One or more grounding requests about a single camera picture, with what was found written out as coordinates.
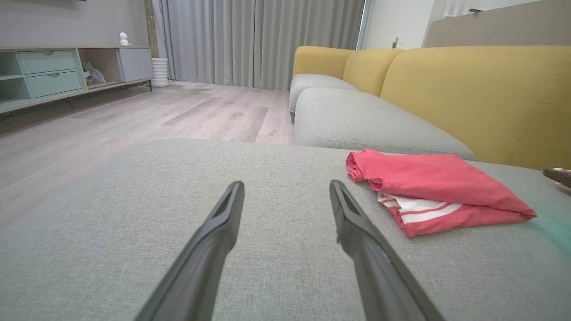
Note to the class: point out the brown wooden pillar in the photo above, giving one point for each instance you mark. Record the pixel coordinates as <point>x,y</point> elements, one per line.
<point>151,26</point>

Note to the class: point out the grey cabinet door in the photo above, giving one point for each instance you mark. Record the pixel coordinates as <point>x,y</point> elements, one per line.
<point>135,64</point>

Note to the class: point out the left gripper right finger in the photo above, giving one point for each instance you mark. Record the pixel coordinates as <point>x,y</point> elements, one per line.
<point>379,276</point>

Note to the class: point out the white ribbed floor vase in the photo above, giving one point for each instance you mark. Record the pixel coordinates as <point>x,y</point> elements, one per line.
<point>160,71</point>

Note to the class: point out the mint green drawer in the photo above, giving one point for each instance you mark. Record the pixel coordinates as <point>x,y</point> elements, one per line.
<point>53,84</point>
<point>47,61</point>

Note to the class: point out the red white-trimmed garment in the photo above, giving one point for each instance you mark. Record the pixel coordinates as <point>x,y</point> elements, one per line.
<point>437,178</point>

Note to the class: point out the beige grey partition panel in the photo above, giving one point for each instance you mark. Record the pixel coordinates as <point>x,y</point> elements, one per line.
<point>513,29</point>

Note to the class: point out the low wooden media cabinet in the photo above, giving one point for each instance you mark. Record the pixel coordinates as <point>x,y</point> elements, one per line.
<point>102,62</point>

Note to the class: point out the grey pleated curtain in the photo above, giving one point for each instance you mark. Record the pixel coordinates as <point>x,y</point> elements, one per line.
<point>267,40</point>

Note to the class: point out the small grey sofa seat cushion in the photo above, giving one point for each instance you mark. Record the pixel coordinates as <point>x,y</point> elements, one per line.
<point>312,84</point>

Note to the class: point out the wide yellow sofa backrest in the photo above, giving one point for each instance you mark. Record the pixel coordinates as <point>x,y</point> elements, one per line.
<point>482,98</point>

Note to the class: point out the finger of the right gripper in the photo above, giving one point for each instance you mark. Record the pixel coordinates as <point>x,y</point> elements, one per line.
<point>560,176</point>

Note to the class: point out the large grey sofa seat cushion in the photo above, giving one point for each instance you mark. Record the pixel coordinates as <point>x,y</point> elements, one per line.
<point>357,120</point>

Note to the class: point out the small white figurine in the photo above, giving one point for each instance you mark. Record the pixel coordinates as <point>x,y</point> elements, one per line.
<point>123,39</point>

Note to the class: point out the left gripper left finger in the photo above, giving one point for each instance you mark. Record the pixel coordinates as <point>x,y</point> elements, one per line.
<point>200,267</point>

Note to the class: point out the grey bundle in cabinet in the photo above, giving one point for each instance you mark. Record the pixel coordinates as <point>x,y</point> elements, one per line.
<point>93,75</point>

